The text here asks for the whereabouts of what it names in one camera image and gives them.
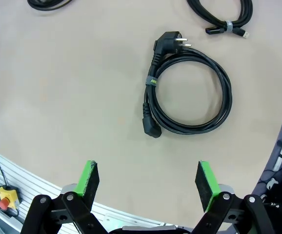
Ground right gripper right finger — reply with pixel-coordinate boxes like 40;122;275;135
191;160;276;234

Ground black USB cable coil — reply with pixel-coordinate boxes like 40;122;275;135
186;0;254;39

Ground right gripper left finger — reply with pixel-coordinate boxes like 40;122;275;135
20;160;110;234

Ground yellow emergency stop button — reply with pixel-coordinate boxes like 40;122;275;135
0;184;21;211

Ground black power cable coil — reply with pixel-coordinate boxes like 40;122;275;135
142;31;233;139

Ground black emergency stop cable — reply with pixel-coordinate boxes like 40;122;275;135
0;151;21;217

